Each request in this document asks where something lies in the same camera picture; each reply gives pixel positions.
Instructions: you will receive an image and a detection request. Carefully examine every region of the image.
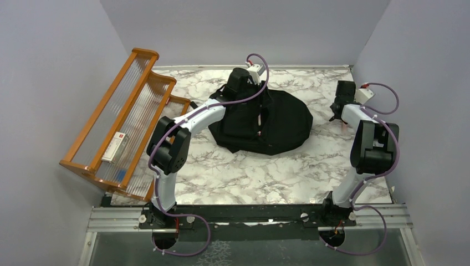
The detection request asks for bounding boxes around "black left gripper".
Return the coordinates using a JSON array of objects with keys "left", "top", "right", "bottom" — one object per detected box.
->
[{"left": 236, "top": 78, "right": 273, "bottom": 108}]

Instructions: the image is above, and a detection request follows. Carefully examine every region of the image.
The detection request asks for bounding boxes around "black student backpack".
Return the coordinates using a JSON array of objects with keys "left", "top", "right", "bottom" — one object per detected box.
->
[{"left": 208, "top": 88, "right": 313, "bottom": 155}]

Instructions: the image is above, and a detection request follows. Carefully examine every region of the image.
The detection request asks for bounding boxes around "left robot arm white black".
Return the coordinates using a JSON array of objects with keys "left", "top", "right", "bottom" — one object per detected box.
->
[{"left": 147, "top": 64, "right": 269, "bottom": 228}]

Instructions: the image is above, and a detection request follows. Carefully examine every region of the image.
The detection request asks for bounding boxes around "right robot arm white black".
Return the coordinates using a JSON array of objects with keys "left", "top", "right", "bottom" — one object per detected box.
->
[{"left": 320, "top": 80, "right": 400, "bottom": 226}]

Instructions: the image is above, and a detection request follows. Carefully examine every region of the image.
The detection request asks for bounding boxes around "orange wooden rack shelf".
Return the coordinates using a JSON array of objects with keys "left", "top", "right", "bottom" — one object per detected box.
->
[{"left": 60, "top": 48, "right": 190, "bottom": 201}]

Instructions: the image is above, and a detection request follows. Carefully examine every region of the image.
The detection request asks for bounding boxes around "white red small box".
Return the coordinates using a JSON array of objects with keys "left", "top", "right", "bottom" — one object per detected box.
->
[{"left": 101, "top": 132, "right": 129, "bottom": 164}]

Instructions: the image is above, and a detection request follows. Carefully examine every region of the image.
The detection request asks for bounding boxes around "blue eraser in rack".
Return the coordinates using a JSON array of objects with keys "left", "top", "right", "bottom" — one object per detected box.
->
[{"left": 115, "top": 169, "right": 126, "bottom": 183}]

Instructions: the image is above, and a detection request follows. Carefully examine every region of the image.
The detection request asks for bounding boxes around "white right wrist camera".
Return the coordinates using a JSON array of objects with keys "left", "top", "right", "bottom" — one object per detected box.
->
[{"left": 355, "top": 88, "right": 375, "bottom": 105}]

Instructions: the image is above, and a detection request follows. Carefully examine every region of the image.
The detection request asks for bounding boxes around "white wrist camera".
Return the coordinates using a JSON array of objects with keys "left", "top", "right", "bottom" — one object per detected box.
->
[
  {"left": 247, "top": 64, "right": 266, "bottom": 83},
  {"left": 355, "top": 88, "right": 375, "bottom": 105}
]

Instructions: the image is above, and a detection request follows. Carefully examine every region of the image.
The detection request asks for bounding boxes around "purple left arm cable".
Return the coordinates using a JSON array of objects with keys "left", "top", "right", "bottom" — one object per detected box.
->
[{"left": 146, "top": 53, "right": 270, "bottom": 258}]

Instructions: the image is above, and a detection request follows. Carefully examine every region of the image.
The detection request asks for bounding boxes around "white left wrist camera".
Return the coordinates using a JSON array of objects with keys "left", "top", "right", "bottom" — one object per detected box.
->
[{"left": 247, "top": 64, "right": 266, "bottom": 83}]

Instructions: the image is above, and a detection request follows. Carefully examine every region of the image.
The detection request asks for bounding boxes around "black metal base rail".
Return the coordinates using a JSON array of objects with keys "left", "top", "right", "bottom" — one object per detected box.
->
[{"left": 138, "top": 204, "right": 356, "bottom": 242}]

